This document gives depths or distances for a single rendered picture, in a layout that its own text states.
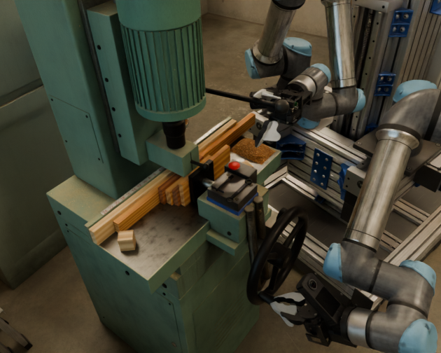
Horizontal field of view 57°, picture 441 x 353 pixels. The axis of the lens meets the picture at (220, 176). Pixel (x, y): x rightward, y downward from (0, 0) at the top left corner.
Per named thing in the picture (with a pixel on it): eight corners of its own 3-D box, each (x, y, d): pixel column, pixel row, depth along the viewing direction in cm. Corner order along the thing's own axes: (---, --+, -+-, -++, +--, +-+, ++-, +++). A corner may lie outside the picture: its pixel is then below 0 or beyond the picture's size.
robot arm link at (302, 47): (314, 76, 162) (318, 43, 153) (283, 81, 159) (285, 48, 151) (302, 64, 171) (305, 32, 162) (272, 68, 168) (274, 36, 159)
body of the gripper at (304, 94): (291, 102, 104) (313, 84, 111) (263, 95, 108) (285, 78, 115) (290, 128, 108) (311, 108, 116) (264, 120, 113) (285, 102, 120)
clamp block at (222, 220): (238, 245, 104) (238, 221, 98) (197, 223, 110) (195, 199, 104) (269, 211, 112) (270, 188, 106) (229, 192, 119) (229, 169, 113)
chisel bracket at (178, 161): (184, 182, 111) (181, 157, 105) (148, 163, 117) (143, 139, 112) (201, 168, 115) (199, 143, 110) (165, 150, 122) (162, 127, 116)
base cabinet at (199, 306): (197, 404, 156) (179, 303, 109) (99, 322, 183) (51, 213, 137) (260, 318, 182) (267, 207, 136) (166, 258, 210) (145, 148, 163)
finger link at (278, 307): (271, 326, 99) (304, 334, 93) (262, 309, 97) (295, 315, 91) (278, 317, 101) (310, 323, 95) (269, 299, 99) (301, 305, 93)
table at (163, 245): (180, 318, 92) (177, 303, 88) (93, 255, 106) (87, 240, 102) (306, 176, 128) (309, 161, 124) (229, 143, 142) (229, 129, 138)
